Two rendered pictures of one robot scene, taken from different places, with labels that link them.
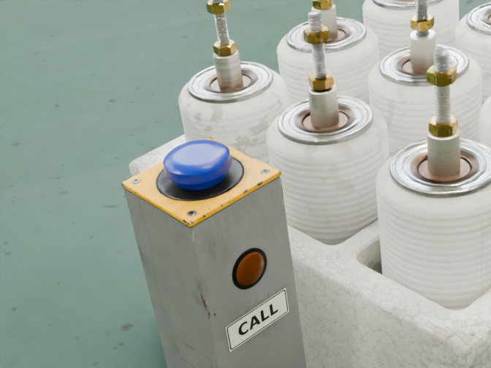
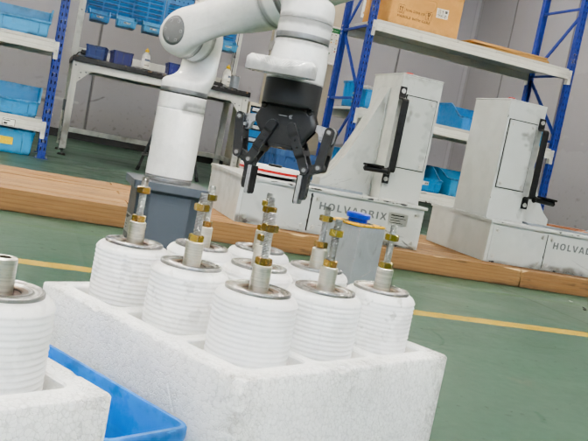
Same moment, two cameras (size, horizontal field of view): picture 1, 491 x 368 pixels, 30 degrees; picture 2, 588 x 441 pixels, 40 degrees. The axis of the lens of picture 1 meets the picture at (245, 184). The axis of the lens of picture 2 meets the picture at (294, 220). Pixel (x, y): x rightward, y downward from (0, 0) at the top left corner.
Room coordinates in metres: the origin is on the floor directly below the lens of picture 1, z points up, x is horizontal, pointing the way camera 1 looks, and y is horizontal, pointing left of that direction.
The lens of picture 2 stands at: (1.74, -0.36, 0.42)
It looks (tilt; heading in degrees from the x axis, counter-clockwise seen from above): 5 degrees down; 167
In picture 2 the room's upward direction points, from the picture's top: 11 degrees clockwise
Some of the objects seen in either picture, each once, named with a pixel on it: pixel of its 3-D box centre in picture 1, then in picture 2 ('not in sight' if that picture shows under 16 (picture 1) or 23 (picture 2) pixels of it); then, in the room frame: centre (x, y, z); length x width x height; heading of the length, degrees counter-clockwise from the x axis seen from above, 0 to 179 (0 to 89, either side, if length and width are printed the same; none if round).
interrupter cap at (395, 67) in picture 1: (424, 66); (258, 266); (0.70, -0.17, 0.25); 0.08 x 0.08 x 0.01
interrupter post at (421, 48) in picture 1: (423, 51); (260, 256); (0.70, -0.17, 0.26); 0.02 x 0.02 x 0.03
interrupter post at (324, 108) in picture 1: (324, 106); (318, 259); (0.63, -0.07, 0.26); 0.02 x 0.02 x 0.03
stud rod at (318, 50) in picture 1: (318, 59); (323, 232); (0.63, -0.07, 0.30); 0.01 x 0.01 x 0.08
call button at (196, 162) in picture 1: (198, 169); (358, 218); (0.47, 0.03, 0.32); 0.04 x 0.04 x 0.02
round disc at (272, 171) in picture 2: not in sight; (274, 171); (-1.62, 0.26, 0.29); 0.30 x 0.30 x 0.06
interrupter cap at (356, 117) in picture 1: (325, 120); (316, 268); (0.63, -0.07, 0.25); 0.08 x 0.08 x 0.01
